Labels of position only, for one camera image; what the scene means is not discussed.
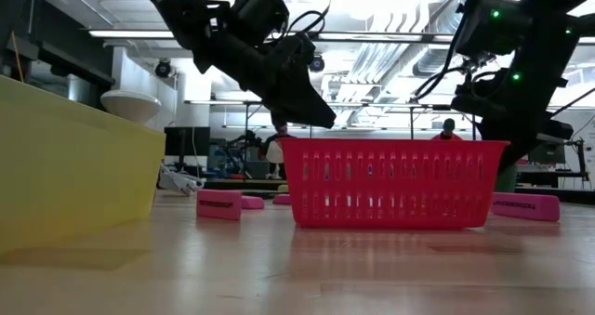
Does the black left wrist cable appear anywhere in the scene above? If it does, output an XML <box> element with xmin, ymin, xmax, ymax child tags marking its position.
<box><xmin>277</xmin><ymin>0</ymin><xmax>334</xmax><ymax>38</ymax></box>

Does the black computer monitor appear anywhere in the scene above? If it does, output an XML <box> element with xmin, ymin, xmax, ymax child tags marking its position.
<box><xmin>162</xmin><ymin>125</ymin><xmax>212</xmax><ymax>158</ymax></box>
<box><xmin>526</xmin><ymin>141</ymin><xmax>567</xmax><ymax>165</ymax></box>

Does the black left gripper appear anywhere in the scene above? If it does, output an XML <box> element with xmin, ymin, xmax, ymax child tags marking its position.
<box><xmin>192</xmin><ymin>25</ymin><xmax>337</xmax><ymax>130</ymax></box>

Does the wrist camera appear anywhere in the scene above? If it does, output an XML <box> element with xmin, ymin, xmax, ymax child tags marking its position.
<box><xmin>231</xmin><ymin>0</ymin><xmax>291</xmax><ymax>47</ymax></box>
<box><xmin>537</xmin><ymin>118</ymin><xmax>575</xmax><ymax>145</ymax></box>

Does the white dome lamp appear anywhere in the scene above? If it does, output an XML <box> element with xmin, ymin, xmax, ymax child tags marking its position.
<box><xmin>99</xmin><ymin>89</ymin><xmax>164</xmax><ymax>126</ymax></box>

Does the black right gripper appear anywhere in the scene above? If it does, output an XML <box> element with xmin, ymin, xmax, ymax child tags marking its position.
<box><xmin>450</xmin><ymin>68</ymin><xmax>571</xmax><ymax>172</ymax></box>

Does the red plastic slotted basket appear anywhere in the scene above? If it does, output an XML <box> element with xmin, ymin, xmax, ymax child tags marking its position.
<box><xmin>276</xmin><ymin>137</ymin><xmax>511</xmax><ymax>230</ymax></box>

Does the yellow translucent plastic bin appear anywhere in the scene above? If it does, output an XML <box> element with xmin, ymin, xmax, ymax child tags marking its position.
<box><xmin>0</xmin><ymin>74</ymin><xmax>167</xmax><ymax>256</ymax></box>

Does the white coiled cable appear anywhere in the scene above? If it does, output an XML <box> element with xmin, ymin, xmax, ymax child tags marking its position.
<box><xmin>156</xmin><ymin>162</ymin><xmax>206</xmax><ymax>197</ymax></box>

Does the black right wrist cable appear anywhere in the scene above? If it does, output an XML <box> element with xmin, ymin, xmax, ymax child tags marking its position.
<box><xmin>410</xmin><ymin>0</ymin><xmax>490</xmax><ymax>103</ymax></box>

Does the person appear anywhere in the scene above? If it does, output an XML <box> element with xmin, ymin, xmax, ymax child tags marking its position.
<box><xmin>261</xmin><ymin>123</ymin><xmax>299</xmax><ymax>181</ymax></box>
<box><xmin>430</xmin><ymin>117</ymin><xmax>464</xmax><ymax>142</ymax></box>

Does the long ceiling light bar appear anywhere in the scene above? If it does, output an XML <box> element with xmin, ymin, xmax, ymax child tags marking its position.
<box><xmin>86</xmin><ymin>28</ymin><xmax>595</xmax><ymax>46</ymax></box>

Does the black background workstation frame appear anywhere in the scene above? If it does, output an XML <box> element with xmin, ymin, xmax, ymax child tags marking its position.
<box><xmin>184</xmin><ymin>98</ymin><xmax>480</xmax><ymax>179</ymax></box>

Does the silver ventilation duct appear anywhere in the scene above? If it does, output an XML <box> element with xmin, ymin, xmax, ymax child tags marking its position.
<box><xmin>411</xmin><ymin>0</ymin><xmax>470</xmax><ymax>79</ymax></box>

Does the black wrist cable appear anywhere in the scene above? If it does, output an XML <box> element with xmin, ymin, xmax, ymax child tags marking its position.
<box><xmin>277</xmin><ymin>0</ymin><xmax>334</xmax><ymax>38</ymax></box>
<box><xmin>410</xmin><ymin>0</ymin><xmax>490</xmax><ymax>103</ymax></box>

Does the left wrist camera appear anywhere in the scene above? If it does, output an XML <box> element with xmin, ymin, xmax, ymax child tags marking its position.
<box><xmin>231</xmin><ymin>0</ymin><xmax>291</xmax><ymax>47</ymax></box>

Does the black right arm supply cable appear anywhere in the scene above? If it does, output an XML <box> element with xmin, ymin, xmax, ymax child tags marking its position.
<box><xmin>549</xmin><ymin>86</ymin><xmax>595</xmax><ymax>119</ymax></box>

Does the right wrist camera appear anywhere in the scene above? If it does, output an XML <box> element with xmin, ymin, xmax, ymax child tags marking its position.
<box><xmin>537</xmin><ymin>118</ymin><xmax>575</xmax><ymax>145</ymax></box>

